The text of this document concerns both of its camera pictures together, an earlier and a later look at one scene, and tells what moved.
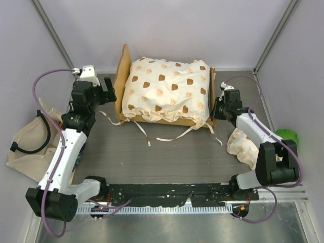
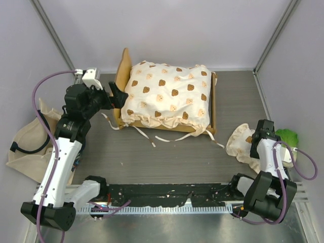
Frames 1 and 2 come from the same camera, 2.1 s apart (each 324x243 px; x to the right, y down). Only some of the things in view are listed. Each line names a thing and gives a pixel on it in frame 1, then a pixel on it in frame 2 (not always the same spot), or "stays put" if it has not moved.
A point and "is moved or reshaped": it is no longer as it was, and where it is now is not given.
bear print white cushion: [158, 90] is moved or reshaped
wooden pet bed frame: [119, 83] is moved or reshaped
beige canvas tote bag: [33, 145] stays put
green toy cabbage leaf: [286, 134] stays put
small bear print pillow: [239, 144] stays put
